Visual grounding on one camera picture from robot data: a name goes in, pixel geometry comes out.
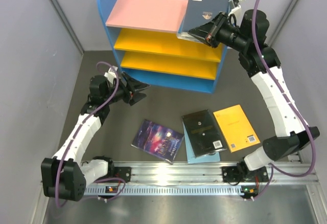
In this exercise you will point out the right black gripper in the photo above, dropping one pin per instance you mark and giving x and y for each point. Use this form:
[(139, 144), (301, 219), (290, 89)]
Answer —
[(209, 32)]

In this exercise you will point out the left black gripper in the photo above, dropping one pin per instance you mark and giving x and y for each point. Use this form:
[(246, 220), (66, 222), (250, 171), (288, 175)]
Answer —
[(132, 85)]

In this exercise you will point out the navy blue book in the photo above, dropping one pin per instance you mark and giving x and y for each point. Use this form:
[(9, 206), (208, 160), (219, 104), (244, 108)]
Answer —
[(199, 12)]

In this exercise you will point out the purple Robinson Crusoe book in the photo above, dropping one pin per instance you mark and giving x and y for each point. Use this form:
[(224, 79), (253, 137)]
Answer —
[(158, 141)]

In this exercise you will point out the black book with barcode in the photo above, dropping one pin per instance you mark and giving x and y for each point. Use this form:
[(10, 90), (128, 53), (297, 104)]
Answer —
[(204, 133)]

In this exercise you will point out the pale green Gatsby book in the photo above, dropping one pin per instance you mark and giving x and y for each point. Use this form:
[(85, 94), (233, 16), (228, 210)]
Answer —
[(187, 36)]

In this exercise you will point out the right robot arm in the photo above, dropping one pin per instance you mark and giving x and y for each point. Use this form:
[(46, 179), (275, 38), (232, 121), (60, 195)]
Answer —
[(260, 61)]

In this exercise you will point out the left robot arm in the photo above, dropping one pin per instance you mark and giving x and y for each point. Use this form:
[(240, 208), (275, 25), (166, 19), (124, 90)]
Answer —
[(63, 175)]

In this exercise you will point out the blue pink yellow bookshelf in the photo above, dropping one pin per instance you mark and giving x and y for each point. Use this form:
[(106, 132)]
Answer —
[(143, 38)]

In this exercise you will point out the yellow book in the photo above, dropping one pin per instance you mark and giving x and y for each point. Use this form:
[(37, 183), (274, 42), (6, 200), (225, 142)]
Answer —
[(236, 128)]

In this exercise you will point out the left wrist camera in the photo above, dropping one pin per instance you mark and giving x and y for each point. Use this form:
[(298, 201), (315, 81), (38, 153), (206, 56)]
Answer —
[(111, 74)]

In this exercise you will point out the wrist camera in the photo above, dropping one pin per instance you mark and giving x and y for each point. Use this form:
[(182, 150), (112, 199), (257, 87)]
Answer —
[(111, 74), (235, 7)]

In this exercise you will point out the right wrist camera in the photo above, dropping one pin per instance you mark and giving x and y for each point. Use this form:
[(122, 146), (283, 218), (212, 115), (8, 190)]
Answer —
[(235, 7)]

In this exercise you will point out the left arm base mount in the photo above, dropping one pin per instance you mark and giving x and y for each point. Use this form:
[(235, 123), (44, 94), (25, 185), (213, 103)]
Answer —
[(120, 172)]

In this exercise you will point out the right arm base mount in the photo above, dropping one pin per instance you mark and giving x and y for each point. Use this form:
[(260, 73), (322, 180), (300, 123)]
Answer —
[(233, 175)]

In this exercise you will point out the aluminium mounting rail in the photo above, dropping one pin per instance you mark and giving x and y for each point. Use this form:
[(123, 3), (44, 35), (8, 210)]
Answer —
[(154, 178)]

